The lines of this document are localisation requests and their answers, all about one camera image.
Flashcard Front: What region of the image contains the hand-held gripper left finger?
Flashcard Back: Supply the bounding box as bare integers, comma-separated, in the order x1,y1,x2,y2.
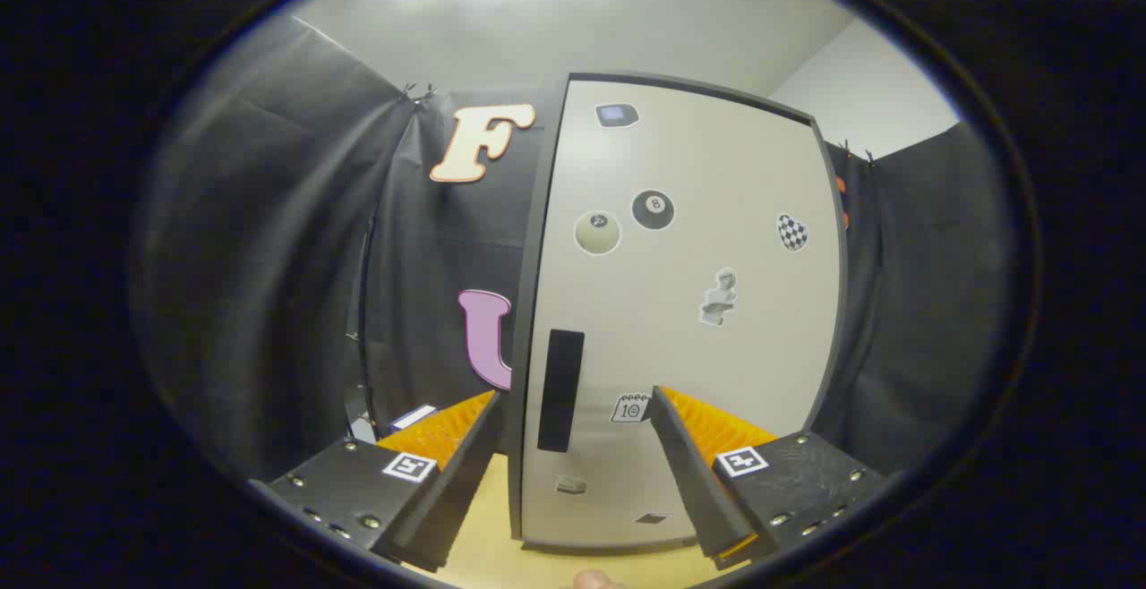
246,389,505,574

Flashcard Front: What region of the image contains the black stand pole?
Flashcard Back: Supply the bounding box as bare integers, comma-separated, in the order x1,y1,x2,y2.
345,204,381,442

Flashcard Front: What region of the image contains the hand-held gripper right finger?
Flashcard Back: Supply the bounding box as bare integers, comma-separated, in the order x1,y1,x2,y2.
648,385,887,572

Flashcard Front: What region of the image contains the white spine book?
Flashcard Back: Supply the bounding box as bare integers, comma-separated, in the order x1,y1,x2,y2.
390,404,438,434

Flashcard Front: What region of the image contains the black backdrop cloth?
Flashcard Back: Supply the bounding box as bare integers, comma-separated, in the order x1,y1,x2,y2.
134,16,1004,482

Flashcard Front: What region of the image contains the grey cabinet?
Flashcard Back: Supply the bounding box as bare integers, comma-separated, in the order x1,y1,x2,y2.
507,72,850,554

